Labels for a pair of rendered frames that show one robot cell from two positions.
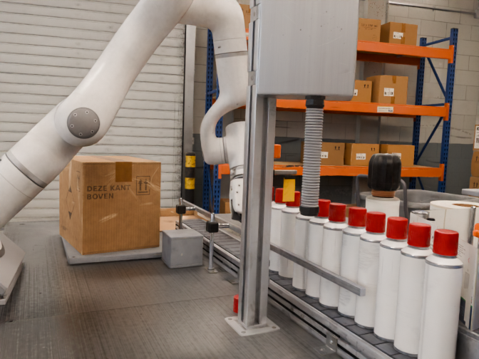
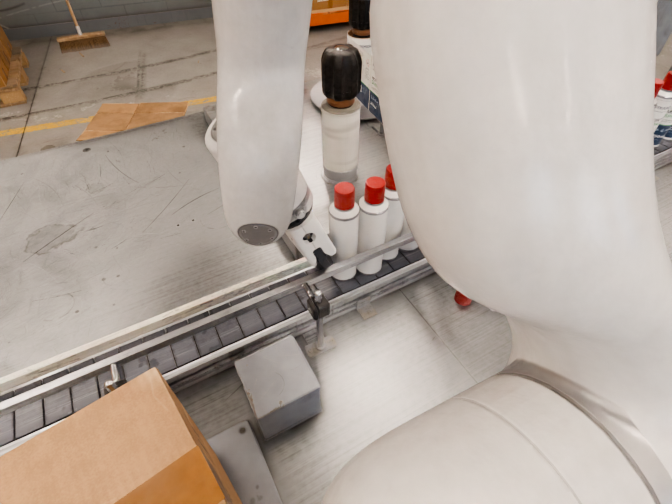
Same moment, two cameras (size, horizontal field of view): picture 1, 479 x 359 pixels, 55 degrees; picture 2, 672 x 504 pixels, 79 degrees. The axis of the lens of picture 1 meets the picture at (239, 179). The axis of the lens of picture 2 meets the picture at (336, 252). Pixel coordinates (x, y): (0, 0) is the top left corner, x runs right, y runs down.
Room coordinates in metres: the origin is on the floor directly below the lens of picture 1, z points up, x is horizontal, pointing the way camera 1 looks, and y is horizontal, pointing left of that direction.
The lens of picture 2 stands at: (1.26, 0.45, 1.49)
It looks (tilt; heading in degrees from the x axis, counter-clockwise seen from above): 47 degrees down; 265
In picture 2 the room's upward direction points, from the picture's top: straight up
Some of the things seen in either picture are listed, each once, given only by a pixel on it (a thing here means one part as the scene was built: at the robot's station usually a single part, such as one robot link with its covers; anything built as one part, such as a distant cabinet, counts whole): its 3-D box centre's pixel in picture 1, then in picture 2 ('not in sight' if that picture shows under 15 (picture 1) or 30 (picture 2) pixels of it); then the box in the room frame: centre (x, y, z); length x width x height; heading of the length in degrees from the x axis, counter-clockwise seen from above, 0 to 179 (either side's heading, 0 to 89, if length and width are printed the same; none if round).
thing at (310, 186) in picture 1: (312, 156); not in sight; (0.81, -0.13, 1.18); 0.04 x 0.04 x 0.21
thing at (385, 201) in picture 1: (381, 210); (340, 118); (1.18, -0.37, 1.03); 0.09 x 0.09 x 0.30
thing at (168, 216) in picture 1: (176, 219); not in sight; (1.91, 0.26, 0.85); 0.30 x 0.26 x 0.04; 24
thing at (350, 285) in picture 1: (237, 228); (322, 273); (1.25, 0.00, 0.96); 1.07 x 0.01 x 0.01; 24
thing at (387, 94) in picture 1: (328, 134); not in sight; (5.26, -1.00, 1.26); 2.78 x 0.61 x 2.51; 105
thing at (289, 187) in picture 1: (289, 188); not in sight; (1.04, -0.11, 1.09); 0.03 x 0.01 x 0.06; 114
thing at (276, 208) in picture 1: (280, 229); (390, 214); (1.11, -0.11, 0.98); 0.05 x 0.05 x 0.20
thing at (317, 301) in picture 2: (219, 241); (312, 312); (1.27, 0.05, 0.91); 0.07 x 0.03 x 0.16; 114
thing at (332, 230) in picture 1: (334, 254); not in sight; (0.89, -0.20, 0.98); 0.05 x 0.05 x 0.20
